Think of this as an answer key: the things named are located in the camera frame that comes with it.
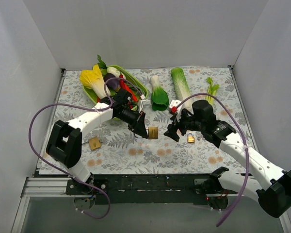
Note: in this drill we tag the floral table mat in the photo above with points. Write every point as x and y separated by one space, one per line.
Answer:
122 153

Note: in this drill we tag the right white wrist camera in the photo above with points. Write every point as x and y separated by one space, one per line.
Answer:
173 107

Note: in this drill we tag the red chili pepper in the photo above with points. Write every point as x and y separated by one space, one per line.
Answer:
125 87

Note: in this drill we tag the green leafy herb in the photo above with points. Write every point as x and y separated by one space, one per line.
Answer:
101 63

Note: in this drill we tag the large brass padlock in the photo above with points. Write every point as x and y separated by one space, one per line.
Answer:
94 143

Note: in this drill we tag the green long beans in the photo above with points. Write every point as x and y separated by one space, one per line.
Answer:
134 82

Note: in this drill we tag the green plastic basket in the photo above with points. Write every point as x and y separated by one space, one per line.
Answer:
106 82

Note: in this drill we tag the brass padlock long shackle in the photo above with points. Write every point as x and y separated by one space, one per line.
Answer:
153 132

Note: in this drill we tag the bok choy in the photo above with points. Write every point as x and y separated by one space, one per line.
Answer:
159 97

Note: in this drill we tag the small brass padlock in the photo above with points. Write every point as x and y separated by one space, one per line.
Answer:
190 138

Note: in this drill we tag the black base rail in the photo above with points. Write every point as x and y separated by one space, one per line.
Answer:
148 188

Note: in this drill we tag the green napa cabbage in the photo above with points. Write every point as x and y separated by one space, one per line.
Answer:
180 83

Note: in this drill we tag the white radish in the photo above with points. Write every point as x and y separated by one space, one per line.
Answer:
113 71

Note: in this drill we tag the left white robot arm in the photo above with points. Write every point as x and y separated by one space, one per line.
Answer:
65 142

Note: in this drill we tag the celery stalk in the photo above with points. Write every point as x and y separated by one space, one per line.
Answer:
212 89

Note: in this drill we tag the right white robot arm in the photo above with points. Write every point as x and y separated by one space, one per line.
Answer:
270 185

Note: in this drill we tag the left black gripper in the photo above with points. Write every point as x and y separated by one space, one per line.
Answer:
137 120

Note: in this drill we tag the purple eggplant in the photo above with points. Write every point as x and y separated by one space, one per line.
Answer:
113 84

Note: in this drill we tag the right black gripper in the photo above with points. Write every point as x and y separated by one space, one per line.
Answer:
177 123

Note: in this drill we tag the yellow napa cabbage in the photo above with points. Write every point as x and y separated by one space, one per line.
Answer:
93 79

